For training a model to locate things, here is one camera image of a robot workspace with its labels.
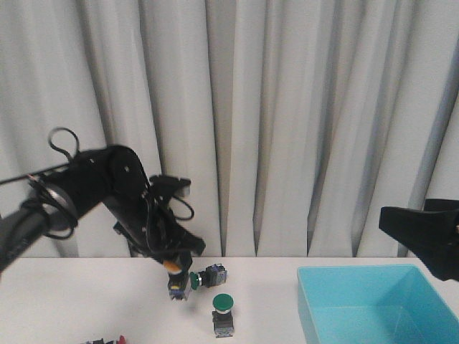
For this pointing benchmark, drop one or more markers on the yellow push button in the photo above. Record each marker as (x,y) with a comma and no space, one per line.
(178,284)

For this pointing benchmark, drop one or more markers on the lying red push button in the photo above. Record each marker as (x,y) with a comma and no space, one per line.
(119,340)

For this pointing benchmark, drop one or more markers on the standing green push button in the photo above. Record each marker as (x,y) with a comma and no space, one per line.
(223,323)

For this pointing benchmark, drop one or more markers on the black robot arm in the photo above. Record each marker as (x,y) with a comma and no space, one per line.
(113,176)

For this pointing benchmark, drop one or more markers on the grey pleated curtain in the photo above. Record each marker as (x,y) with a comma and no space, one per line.
(296,121)

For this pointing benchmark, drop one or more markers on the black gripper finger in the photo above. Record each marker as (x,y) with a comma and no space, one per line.
(174,263)
(430,234)
(184,240)
(441,205)

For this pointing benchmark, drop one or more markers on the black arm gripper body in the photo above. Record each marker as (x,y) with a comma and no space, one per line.
(146,233)

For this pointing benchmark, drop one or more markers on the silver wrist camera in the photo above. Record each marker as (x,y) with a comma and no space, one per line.
(168,186)

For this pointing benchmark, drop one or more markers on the light blue plastic box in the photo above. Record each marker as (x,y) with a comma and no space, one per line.
(372,304)

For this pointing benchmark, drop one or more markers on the lying green push button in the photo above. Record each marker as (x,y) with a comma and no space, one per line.
(214,275)

